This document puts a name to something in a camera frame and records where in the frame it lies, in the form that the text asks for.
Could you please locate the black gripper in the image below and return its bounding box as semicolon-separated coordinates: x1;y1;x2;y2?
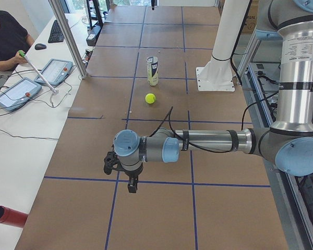
125;168;142;193

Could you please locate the yellow-green tennis ball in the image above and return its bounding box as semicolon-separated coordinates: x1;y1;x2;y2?
145;93;156;104

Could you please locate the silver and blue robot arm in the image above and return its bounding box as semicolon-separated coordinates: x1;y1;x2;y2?
104;1;313;193

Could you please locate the clear tennis ball can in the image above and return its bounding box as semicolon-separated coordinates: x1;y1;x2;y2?
146;56;159;86

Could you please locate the red cylinder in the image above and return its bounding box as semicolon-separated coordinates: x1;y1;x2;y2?
0;206;28;228

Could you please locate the far teach pendant tablet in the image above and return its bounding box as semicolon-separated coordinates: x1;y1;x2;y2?
40;58;73;88

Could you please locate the teach pendant tablet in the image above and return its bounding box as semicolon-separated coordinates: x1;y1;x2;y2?
40;58;73;88
0;78;42;111

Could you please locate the near teach pendant tablet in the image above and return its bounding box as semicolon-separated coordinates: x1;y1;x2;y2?
0;78;42;111

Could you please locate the black keyboard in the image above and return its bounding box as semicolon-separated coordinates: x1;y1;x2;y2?
48;20;64;43

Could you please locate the black computer mouse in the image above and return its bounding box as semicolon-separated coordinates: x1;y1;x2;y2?
34;43;47;51

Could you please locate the person in black shirt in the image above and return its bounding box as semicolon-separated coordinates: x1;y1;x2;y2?
0;10;34;71

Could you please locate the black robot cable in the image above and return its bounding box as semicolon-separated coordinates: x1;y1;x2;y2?
149;105;280;153

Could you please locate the white pedestal column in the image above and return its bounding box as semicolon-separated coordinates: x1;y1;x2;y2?
196;0;251;92

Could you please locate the aluminium frame post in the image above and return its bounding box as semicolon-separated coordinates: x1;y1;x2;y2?
49;0;88;79

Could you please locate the silver stick with green handle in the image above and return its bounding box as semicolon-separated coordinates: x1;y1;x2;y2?
18;50;58;95

